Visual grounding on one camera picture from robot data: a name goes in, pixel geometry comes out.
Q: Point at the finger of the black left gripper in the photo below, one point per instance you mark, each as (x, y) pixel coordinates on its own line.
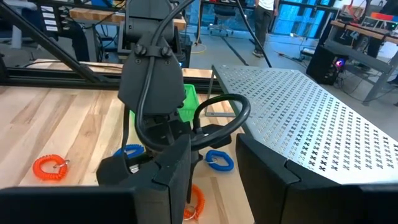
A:
(194, 165)

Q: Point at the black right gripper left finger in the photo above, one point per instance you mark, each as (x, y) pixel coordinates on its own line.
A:
(168, 193)

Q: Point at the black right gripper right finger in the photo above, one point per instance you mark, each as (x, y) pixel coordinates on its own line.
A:
(261, 180)

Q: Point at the black office chair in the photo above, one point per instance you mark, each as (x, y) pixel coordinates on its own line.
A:
(224, 14)

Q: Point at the green plastic basket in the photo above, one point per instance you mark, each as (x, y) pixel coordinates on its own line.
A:
(188, 102)

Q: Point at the grey perforated metal shelf riser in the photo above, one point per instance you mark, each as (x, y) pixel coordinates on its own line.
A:
(311, 118)

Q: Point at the black computer case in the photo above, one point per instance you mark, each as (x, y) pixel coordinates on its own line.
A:
(325, 63)

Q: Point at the wooden workbench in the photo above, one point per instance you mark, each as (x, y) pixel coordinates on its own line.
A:
(93, 15)

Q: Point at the person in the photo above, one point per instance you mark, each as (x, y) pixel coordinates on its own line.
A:
(265, 21)

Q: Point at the grey metal workbench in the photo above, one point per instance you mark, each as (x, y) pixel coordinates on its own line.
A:
(373, 62)

